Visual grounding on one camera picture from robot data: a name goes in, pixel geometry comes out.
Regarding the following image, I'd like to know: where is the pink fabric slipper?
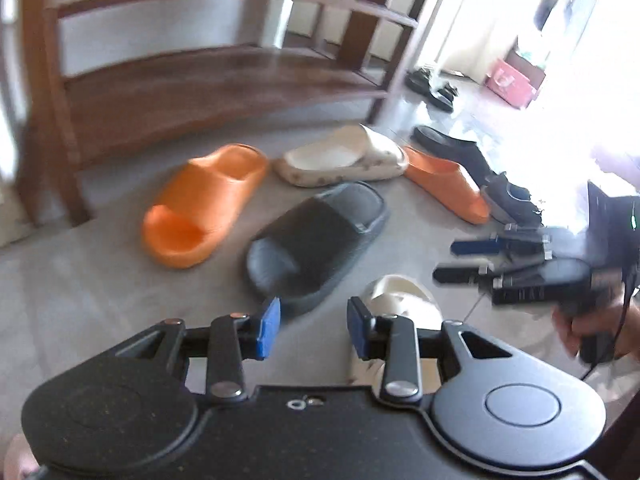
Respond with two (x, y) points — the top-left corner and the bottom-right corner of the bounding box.
(2, 432), (38, 480)

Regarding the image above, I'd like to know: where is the black rubber slide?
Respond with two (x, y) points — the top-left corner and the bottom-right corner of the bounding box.
(411, 125), (496, 186)

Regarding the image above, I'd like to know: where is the cream printed rubber slide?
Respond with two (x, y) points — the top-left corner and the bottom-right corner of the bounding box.
(272, 125), (410, 188)
(347, 274), (445, 386)

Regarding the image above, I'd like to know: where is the orange rubber slide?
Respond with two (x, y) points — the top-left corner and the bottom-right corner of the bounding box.
(141, 144), (271, 268)
(402, 146), (491, 225)

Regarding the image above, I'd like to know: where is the pink box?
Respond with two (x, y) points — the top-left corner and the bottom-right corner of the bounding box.
(484, 57), (538, 110)

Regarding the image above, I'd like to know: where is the black cable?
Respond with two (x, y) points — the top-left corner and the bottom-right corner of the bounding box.
(580, 260), (633, 381)

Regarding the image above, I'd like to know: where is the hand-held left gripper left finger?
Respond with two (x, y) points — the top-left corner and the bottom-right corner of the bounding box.
(107, 297), (282, 406)

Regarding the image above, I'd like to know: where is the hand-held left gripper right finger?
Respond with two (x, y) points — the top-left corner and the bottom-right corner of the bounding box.
(347, 296), (516, 406)

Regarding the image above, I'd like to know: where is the dark grey rubber slide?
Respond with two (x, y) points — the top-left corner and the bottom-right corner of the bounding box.
(245, 181), (391, 316)

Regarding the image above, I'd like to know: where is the brown cardboard box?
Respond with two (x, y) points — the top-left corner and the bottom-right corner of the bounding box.
(507, 42), (548, 91)

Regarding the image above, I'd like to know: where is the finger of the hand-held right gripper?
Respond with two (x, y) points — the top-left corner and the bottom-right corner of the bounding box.
(432, 259), (506, 288)
(450, 227), (553, 261)

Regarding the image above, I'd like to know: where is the person's right hand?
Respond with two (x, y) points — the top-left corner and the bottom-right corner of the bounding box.
(552, 290), (640, 361)

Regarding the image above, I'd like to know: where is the brown wooden shoe rack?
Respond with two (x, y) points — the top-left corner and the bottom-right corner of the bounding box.
(15, 0), (446, 228)

